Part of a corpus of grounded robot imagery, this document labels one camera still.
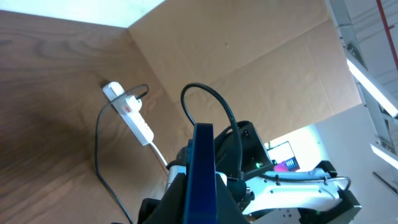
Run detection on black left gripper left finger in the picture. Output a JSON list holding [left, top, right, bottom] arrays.
[[137, 174, 187, 224]]

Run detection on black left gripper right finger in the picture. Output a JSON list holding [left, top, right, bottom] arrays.
[[216, 174, 249, 224]]

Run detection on blue Galaxy smartphone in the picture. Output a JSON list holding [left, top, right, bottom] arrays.
[[183, 123, 217, 224]]

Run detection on black USB charging cable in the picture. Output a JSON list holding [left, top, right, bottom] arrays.
[[94, 83, 150, 224]]

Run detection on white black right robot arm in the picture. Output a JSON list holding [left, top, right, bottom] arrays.
[[164, 123, 361, 223]]

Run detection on bright computer monitor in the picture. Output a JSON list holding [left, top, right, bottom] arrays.
[[267, 141, 300, 172]]

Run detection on white power strip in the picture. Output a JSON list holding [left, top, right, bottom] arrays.
[[102, 82, 154, 146]]

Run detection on brown cardboard side panel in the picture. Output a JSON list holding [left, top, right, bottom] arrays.
[[129, 0, 361, 141]]

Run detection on ceiling fluorescent light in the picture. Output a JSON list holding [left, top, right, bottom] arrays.
[[346, 54, 397, 118]]

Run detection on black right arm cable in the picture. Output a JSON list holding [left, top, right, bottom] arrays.
[[180, 82, 352, 190]]

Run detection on white power strip cord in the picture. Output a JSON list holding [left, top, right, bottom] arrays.
[[149, 141, 170, 170]]

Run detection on white USB wall charger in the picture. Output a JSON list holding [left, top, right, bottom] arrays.
[[121, 95, 142, 114]]

